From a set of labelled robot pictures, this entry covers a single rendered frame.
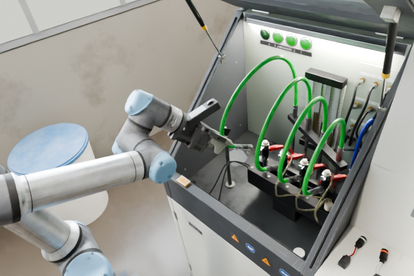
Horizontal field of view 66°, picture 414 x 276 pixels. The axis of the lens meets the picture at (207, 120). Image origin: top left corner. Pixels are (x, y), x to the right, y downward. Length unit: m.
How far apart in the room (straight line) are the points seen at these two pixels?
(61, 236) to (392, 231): 0.92
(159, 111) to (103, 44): 1.72
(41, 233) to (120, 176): 0.28
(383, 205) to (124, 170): 0.73
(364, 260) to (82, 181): 0.80
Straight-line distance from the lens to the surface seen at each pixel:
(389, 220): 1.09
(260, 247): 1.13
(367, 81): 1.20
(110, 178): 0.74
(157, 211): 2.45
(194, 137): 0.95
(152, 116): 0.88
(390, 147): 0.98
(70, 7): 2.41
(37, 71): 2.47
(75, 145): 2.23
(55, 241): 0.98
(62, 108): 2.62
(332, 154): 1.17
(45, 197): 0.71
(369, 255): 1.10
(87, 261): 0.97
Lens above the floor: 1.90
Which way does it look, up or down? 37 degrees down
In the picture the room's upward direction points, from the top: 8 degrees counter-clockwise
